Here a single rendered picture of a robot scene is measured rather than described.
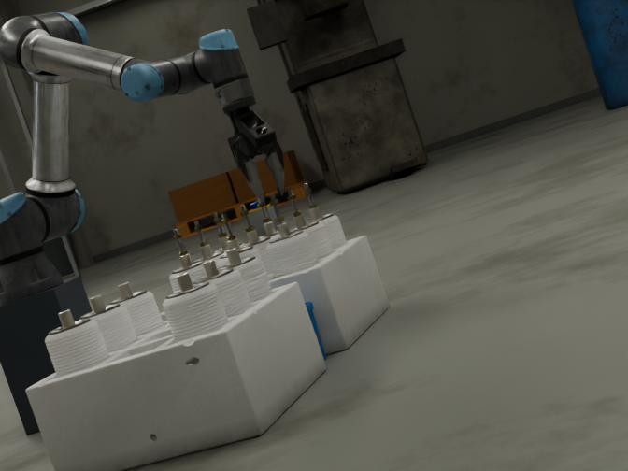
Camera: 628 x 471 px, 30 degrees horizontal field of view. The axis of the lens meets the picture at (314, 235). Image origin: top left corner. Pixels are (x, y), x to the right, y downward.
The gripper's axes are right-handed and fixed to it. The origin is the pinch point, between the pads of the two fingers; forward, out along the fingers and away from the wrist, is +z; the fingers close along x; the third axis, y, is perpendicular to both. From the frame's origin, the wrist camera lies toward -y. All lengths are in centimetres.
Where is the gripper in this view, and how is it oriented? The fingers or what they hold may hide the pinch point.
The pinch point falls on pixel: (271, 192)
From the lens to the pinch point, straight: 245.7
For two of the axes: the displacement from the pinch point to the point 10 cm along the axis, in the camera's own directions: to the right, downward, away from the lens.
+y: -3.0, 0.3, 9.5
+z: 3.2, 9.4, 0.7
